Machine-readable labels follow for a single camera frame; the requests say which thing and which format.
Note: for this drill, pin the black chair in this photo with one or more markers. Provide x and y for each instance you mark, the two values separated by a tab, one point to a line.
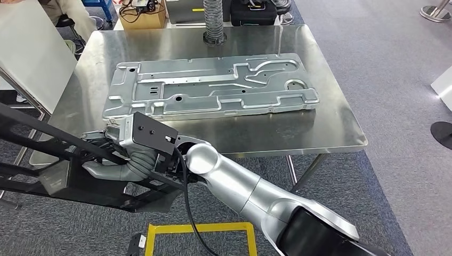
69	23

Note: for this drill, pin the small black white robot part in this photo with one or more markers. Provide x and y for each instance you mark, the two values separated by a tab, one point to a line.
136	244

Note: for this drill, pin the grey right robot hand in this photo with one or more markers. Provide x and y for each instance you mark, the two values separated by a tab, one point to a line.
113	130

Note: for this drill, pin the grey flat equipment case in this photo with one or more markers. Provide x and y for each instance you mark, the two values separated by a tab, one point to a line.
183	12

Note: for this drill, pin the chrome stanchion post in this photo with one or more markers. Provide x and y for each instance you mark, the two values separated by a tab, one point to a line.
436	13

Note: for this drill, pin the black plastic car part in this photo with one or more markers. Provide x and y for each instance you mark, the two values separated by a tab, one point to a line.
60	183

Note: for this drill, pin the white board panel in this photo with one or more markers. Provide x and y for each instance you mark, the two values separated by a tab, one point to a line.
31	53

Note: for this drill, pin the stainless steel workbench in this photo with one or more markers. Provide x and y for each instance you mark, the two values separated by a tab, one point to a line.
247	134

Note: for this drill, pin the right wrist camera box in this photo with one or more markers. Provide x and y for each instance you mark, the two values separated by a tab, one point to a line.
152	132

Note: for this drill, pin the black power adapter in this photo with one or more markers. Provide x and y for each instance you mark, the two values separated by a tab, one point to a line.
143	4

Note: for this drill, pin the black round stool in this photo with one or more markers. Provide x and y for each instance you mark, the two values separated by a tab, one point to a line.
284	7

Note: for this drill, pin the black tool case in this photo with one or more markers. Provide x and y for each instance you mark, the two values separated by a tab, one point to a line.
252	14

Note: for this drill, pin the yellow floor tape square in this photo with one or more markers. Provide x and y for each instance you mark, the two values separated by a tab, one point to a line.
201	228

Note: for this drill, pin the blue metal cart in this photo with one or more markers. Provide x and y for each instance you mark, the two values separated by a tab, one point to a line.
102	7

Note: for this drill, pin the black stanchion post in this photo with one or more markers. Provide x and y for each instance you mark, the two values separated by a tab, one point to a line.
443	134

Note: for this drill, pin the white display counter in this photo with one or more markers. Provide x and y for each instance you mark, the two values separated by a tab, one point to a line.
444	88

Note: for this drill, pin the steel side table frame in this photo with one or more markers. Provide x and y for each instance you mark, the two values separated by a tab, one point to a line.
23	152

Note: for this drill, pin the stamped grey metal panel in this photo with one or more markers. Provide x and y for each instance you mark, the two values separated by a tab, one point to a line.
212	88

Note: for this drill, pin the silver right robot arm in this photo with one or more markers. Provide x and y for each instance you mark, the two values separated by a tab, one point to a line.
229	183

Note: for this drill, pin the cardboard box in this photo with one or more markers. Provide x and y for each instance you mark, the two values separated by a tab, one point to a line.
144	21

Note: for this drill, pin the sneaker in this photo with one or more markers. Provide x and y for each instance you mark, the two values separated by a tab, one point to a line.
21	99

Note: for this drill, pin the seated person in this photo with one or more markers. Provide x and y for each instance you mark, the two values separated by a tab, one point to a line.
70	14

